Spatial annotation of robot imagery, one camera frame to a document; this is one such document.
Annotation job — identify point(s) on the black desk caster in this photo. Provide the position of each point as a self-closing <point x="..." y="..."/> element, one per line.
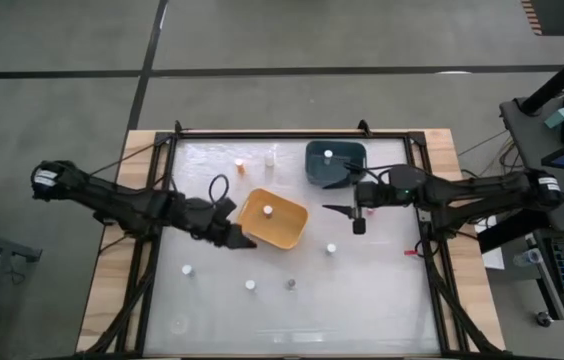
<point x="543" y="318"/>

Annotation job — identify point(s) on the teal plastic bin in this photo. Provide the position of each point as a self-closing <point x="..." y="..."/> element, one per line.
<point x="322" y="172"/>

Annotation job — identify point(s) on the orange pill bottle white cap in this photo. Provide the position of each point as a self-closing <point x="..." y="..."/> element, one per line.
<point x="240" y="165"/>

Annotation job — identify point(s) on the small teal box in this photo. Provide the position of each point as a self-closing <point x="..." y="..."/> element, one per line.
<point x="557" y="118"/>

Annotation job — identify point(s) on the yellow plastic bin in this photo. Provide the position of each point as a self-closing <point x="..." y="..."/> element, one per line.
<point x="272" y="230"/>

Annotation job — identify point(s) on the clear plastic water bottle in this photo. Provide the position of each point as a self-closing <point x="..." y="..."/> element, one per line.
<point x="527" y="257"/>

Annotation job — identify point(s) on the black frame clamp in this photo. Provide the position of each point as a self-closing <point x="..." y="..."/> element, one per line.
<point x="363" y="126"/>
<point x="178" y="126"/>

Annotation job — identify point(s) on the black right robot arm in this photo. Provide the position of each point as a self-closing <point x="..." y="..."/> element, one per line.
<point x="482" y="192"/>

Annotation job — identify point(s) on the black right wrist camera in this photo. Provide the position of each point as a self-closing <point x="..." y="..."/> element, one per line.
<point x="359" y="226"/>

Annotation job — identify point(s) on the black aluminium rig frame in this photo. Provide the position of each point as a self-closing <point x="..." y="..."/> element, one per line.
<point x="287" y="135"/>

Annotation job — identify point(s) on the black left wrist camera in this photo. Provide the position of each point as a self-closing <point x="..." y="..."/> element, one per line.
<point x="225" y="206"/>

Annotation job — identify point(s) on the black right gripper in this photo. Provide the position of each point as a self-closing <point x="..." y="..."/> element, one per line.
<point x="374" y="194"/>

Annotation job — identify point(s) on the black monitor stand pole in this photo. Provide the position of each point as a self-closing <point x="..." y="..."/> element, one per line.
<point x="562" y="77"/>

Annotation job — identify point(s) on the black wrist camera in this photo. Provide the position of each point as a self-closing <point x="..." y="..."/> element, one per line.
<point x="225" y="206"/>
<point x="359" y="226"/>

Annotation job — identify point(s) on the white paper sheet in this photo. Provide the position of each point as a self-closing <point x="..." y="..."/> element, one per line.
<point x="493" y="257"/>

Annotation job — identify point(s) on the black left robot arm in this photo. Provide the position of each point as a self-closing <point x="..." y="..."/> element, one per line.
<point x="112" y="200"/>

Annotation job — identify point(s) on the wooden table board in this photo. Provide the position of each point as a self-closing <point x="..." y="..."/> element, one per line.
<point x="112" y="300"/>

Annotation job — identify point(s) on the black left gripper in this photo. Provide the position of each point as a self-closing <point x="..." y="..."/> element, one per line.
<point x="207" y="225"/>

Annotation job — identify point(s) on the small red clip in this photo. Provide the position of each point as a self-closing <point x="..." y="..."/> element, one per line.
<point x="410" y="252"/>

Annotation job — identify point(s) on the dark grey computer desk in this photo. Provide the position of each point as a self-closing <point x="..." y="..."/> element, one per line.
<point x="532" y="150"/>

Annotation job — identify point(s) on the dark mat with striped edge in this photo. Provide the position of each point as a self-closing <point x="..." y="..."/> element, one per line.
<point x="562" y="17"/>

